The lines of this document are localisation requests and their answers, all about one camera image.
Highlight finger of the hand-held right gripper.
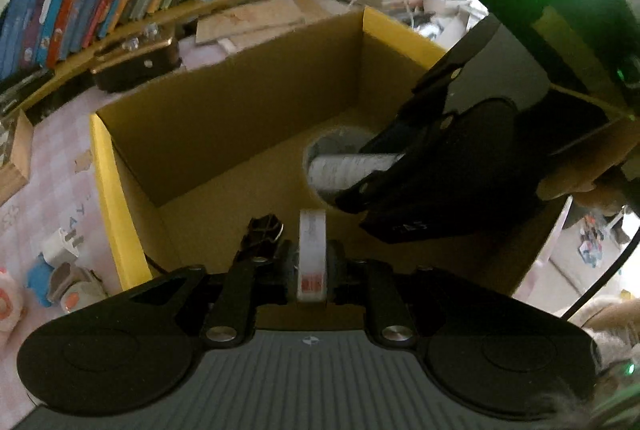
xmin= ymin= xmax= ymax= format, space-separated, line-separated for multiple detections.
xmin=331 ymin=154 xmax=428 ymax=215
xmin=359 ymin=17 xmax=501 ymax=157

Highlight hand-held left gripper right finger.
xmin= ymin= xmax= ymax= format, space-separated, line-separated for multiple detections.
xmin=325 ymin=240 xmax=506 ymax=350

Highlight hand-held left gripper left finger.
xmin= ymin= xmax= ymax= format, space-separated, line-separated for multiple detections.
xmin=125 ymin=237 xmax=301 ymax=346

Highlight black binder clip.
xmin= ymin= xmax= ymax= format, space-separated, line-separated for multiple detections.
xmin=240 ymin=212 xmax=286 ymax=261

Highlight yellow cardboard box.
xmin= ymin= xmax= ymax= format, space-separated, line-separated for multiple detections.
xmin=89 ymin=6 xmax=573 ymax=332

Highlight grey orange utility tool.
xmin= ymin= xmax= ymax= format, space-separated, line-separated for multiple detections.
xmin=50 ymin=262 xmax=108 ymax=313

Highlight blue packet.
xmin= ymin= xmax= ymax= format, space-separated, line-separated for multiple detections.
xmin=26 ymin=260 xmax=56 ymax=308

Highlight pink plush toy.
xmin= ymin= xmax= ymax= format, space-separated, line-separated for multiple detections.
xmin=0 ymin=267 xmax=25 ymax=336

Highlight person's right hand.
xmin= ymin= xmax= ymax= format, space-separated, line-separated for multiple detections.
xmin=537 ymin=120 xmax=631 ymax=216

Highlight beige paper sheets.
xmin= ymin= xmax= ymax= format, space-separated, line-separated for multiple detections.
xmin=195 ymin=0 xmax=346 ymax=53

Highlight grey fuzzy garment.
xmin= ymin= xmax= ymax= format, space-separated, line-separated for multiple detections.
xmin=530 ymin=295 xmax=640 ymax=430

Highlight white bookshelf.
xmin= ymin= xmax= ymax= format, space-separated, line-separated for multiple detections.
xmin=0 ymin=0 xmax=326 ymax=116

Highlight black case with clasps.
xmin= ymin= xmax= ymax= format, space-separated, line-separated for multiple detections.
xmin=90 ymin=22 xmax=182 ymax=93

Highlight wooden chess board box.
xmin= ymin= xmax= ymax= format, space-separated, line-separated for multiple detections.
xmin=0 ymin=107 xmax=35 ymax=206

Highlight black cable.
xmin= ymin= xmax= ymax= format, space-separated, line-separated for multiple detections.
xmin=565 ymin=210 xmax=640 ymax=321

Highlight white wall plug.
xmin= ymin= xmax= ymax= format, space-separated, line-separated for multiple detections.
xmin=41 ymin=227 xmax=87 ymax=268

